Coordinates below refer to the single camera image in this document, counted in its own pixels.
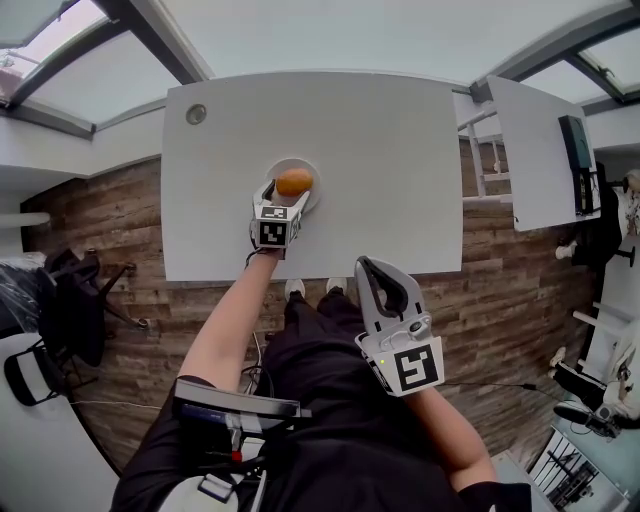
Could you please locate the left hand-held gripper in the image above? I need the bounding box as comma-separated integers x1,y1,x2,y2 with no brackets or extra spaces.
249,178,314,249

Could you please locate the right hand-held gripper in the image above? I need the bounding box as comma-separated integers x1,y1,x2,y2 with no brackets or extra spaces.
353,255,444,398

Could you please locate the orange fruit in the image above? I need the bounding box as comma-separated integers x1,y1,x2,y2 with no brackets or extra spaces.
275,168,315,198

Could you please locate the white round plate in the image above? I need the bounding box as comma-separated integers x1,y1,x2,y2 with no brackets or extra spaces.
265,157,322,214

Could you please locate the person's left forearm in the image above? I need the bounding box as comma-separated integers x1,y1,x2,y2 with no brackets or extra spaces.
178,249,286,389

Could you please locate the person's right forearm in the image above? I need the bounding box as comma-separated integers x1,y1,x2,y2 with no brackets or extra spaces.
409,387,498,486

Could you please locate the large white table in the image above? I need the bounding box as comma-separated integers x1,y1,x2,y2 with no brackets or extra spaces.
159,71,465,283

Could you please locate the person's black clothing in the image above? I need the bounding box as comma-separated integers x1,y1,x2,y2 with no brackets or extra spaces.
109,289,532,512

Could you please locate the black chest-mounted device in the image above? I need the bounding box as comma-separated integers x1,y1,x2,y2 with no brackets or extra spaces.
172,377,314,451

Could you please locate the small white side table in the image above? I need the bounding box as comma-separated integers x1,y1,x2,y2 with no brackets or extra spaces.
486,74,601,232

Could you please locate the black office chair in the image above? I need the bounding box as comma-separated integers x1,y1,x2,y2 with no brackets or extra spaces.
0,247,151,369

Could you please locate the black box on side table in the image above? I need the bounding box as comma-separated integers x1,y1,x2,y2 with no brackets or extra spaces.
558,114,601,217

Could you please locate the black and white folding chair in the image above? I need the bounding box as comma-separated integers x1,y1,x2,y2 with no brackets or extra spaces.
3,342,69,407

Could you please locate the black floor cable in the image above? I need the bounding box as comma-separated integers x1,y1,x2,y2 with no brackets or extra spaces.
444,381,566,401

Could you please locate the thin black looped cable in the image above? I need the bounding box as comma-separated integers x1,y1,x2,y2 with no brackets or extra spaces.
242,329,276,396

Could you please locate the white metal frame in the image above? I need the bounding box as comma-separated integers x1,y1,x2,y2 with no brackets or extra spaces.
457,109,514,201

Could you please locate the white floor cable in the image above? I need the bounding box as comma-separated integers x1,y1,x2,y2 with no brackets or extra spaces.
67,398,164,409

